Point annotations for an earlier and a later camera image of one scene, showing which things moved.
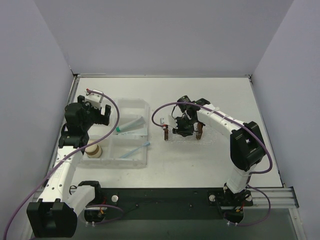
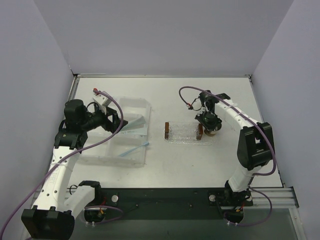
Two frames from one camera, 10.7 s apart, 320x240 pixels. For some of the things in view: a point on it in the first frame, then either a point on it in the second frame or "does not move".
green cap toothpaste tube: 137,123 does not move
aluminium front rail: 278,197 does not move
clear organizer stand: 209,137 does not move
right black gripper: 183,128 → 208,124
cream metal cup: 93,151 → 210,133
